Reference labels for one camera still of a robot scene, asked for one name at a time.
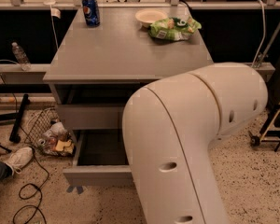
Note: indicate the grey drawer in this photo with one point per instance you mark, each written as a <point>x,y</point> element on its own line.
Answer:
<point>100,160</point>
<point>90,117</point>

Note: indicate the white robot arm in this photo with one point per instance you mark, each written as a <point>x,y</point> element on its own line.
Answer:
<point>168,127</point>

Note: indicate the grey drawer cabinet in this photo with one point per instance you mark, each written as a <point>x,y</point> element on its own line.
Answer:
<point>106,64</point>

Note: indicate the grey top drawer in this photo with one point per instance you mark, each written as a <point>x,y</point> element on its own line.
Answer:
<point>90,117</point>

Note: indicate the green chip bag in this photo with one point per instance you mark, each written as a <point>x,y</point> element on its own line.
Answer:
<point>174,29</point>

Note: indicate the white paper bowl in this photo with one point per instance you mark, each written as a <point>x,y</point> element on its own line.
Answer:
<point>148,16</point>

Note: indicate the blue Pepsi can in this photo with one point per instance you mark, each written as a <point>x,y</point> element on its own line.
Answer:
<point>91,12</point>

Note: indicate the blue tape X mark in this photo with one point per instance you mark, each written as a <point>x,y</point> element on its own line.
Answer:
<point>79,189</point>

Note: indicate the clear plastic water bottle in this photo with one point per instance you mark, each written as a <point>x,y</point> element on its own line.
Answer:
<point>21,56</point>

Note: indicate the black stand leg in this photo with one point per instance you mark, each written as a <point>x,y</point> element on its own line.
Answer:
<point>17,117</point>

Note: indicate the white sneaker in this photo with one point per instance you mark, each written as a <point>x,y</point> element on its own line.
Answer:
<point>18,160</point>

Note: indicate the yellow wheeled cart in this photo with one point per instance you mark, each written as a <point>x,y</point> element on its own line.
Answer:
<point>270,131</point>

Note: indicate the wire basket with trash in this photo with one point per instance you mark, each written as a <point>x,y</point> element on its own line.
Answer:
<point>47,134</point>

